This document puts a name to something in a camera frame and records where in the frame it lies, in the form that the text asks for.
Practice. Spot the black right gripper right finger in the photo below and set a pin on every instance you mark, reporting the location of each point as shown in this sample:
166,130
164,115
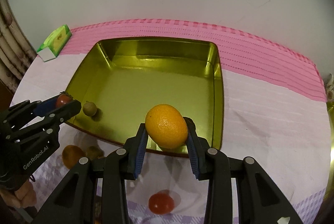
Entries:
259,198

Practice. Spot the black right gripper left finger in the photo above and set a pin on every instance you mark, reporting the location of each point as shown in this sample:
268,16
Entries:
74,199

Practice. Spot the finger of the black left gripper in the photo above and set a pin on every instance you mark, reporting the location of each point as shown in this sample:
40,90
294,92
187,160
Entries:
45,106
64,112

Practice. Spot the green tissue pack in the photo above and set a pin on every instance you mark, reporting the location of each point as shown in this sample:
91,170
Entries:
54,43

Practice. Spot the small red cherry tomato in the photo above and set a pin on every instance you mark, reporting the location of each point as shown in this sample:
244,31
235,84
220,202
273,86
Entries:
161,203

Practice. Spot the large orange tangerine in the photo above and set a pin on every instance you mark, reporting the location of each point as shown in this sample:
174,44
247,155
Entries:
71,154

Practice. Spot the gold tin lid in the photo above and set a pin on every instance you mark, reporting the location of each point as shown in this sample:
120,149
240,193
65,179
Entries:
329,189

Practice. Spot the checkered pink purple tablecloth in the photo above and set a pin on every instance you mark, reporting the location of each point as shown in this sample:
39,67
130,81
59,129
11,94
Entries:
274,108

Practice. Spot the large yellow orange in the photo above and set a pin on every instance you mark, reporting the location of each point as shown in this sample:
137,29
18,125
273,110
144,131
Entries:
166,126

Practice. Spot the red toffee tin box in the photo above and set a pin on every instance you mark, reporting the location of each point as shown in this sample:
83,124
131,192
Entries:
126,77

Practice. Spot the brown longan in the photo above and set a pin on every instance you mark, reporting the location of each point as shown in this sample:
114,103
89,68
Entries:
89,109

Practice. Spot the operator left hand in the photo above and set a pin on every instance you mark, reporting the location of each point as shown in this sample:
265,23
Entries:
24,197

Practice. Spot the red tomato with stem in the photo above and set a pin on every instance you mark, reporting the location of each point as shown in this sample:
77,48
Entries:
63,99

